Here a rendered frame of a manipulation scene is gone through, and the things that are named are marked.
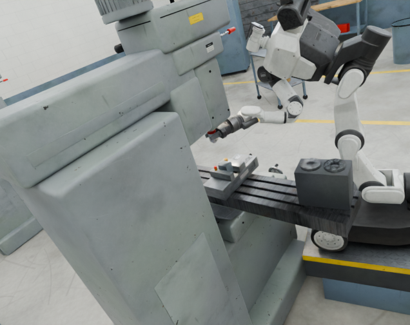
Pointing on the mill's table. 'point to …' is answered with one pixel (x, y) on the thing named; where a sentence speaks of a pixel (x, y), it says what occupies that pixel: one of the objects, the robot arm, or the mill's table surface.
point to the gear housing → (197, 52)
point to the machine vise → (229, 178)
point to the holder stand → (325, 183)
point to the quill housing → (213, 91)
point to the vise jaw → (237, 165)
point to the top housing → (172, 25)
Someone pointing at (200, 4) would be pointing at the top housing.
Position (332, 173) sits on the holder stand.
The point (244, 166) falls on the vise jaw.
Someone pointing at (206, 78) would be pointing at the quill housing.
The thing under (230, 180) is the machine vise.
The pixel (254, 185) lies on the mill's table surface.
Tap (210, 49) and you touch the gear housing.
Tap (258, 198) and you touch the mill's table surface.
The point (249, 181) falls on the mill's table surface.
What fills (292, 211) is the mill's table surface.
